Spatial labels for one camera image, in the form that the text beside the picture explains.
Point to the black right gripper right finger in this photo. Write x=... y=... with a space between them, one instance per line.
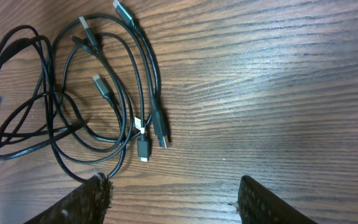
x=258 y=205

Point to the black cable grey USB plug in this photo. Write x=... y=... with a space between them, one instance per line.
x=125 y=118

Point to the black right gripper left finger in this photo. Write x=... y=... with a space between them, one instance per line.
x=87 y=204

